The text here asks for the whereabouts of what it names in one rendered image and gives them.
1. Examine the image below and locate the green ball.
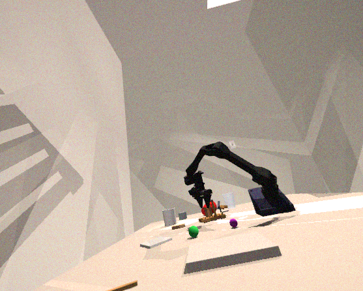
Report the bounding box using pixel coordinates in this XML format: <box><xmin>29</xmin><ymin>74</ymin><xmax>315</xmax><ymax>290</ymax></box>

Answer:
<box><xmin>188</xmin><ymin>226</ymin><xmax>199</xmax><ymax>237</ymax></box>

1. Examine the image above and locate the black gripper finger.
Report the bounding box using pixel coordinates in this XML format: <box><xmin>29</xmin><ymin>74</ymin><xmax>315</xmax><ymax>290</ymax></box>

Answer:
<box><xmin>194</xmin><ymin>196</ymin><xmax>203</xmax><ymax>208</ymax></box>
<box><xmin>202</xmin><ymin>194</ymin><xmax>211</xmax><ymax>208</ymax></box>

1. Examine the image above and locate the purple ball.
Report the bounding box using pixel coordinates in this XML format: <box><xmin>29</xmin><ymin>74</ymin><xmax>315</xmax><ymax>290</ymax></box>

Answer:
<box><xmin>229</xmin><ymin>219</ymin><xmax>238</xmax><ymax>227</ymax></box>

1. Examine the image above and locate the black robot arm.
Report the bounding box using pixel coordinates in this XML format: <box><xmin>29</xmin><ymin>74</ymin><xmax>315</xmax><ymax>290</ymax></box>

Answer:
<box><xmin>184</xmin><ymin>142</ymin><xmax>280</xmax><ymax>200</ymax></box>

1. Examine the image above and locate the white plastic cup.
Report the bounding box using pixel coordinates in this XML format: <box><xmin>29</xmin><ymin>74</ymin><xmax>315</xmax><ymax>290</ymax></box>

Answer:
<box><xmin>222</xmin><ymin>192</ymin><xmax>236</xmax><ymax>209</ymax></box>

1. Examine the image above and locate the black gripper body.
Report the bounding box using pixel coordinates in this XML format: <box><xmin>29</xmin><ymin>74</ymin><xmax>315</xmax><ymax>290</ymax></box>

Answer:
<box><xmin>192</xmin><ymin>181</ymin><xmax>212</xmax><ymax>198</ymax></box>

